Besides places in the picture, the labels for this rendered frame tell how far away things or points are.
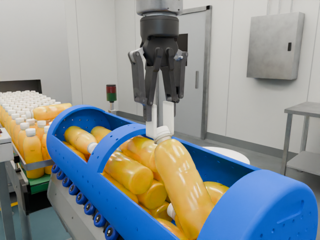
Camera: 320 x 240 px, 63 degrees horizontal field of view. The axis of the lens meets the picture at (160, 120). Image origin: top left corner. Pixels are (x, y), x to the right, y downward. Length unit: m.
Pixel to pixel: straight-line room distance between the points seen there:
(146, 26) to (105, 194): 0.37
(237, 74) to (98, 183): 3.72
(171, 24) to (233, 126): 3.91
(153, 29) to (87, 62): 5.48
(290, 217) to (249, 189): 0.09
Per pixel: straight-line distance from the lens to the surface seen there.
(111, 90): 1.62
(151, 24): 0.50
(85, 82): 5.94
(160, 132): 0.53
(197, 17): 4.65
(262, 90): 4.06
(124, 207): 0.56
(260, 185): 0.44
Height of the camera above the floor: 1.42
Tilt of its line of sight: 13 degrees down
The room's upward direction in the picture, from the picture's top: straight up
